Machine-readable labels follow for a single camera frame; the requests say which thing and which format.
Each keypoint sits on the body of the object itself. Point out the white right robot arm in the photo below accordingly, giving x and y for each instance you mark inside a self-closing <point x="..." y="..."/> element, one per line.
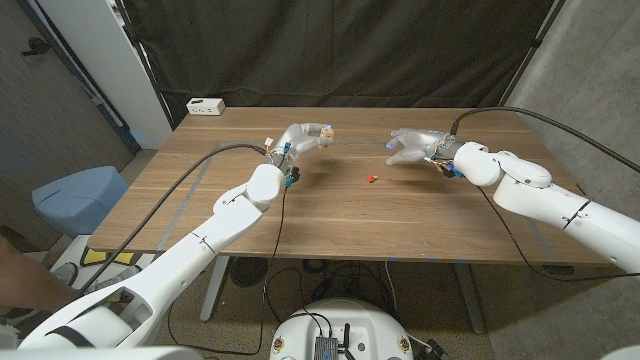
<point x="550" y="200"/>

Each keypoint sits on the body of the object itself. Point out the grey electronics box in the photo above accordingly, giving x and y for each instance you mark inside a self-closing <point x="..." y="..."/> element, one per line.
<point x="326" y="348"/>

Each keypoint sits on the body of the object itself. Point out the yellow black floor object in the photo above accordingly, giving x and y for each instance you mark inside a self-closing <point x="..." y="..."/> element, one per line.
<point x="95" y="256"/>

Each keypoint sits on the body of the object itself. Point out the black floor device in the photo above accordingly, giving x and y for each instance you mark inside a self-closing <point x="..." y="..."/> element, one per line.
<point x="436" y="351"/>

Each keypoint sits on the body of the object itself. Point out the red-headed wooden screw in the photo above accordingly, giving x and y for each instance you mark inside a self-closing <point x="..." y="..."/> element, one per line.
<point x="370" y="178"/>

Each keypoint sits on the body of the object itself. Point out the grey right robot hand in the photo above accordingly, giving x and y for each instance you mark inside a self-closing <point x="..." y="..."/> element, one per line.
<point x="425" y="145"/>

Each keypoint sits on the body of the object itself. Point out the white power strip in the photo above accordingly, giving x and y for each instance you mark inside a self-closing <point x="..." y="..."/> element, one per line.
<point x="205" y="106"/>

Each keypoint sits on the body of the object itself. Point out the white table leg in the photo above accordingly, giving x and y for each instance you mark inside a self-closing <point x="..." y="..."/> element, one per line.
<point x="214" y="297"/>

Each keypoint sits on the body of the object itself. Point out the grey table leg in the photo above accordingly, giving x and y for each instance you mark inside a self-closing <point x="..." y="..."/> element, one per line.
<point x="470" y="300"/>

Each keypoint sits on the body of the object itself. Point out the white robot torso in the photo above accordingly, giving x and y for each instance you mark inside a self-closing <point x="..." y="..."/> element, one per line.
<point x="345" y="325"/>

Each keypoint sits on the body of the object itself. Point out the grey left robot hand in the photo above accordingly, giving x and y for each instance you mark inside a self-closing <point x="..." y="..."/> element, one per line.
<point x="297" y="142"/>

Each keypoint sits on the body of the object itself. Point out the round black floor fan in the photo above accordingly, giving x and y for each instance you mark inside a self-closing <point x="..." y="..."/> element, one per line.
<point x="248" y="271"/>

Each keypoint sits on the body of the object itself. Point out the person's bare leg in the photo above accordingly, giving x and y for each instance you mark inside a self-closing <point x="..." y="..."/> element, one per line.
<point x="30" y="285"/>

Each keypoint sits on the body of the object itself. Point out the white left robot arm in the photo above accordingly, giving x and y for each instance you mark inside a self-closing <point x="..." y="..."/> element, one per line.
<point x="210" y="235"/>

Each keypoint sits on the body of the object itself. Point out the grey black sneaker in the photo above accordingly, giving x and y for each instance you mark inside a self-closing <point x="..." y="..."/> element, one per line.
<point x="117" y="277"/>
<point x="65" y="273"/>

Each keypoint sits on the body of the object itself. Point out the black backdrop curtain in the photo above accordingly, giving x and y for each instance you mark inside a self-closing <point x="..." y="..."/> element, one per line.
<point x="330" y="50"/>

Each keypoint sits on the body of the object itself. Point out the blue padded stool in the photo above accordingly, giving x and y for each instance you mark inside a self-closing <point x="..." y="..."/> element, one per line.
<point x="80" y="197"/>

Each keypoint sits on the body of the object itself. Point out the white cabinet panel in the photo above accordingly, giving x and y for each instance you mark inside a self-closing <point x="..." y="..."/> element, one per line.
<point x="115" y="65"/>

